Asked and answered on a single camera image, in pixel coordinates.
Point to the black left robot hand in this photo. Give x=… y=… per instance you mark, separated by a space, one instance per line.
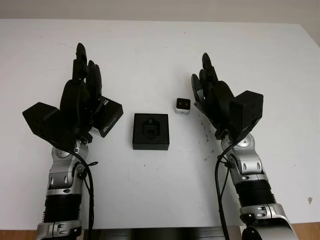
x=72 y=107

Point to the black box base with insert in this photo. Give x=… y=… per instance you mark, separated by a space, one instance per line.
x=150 y=143

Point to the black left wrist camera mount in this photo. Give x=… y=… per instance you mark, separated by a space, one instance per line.
x=40 y=117

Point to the black printed box lid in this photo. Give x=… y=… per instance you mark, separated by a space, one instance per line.
x=111 y=115

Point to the dark robot torso edge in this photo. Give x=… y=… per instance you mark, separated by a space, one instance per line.
x=160 y=233

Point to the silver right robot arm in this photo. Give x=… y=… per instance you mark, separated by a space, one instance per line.
x=250 y=165

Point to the small silver depth camera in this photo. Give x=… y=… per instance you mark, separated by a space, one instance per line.
x=182 y=106

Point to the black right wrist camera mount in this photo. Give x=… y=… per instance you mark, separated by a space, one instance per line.
x=247 y=105

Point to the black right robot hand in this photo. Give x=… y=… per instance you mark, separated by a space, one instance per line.
x=217 y=100

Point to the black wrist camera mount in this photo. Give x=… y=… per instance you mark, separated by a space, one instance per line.
x=247 y=105
x=40 y=117

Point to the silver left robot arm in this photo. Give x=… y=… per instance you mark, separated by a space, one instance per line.
x=62 y=175

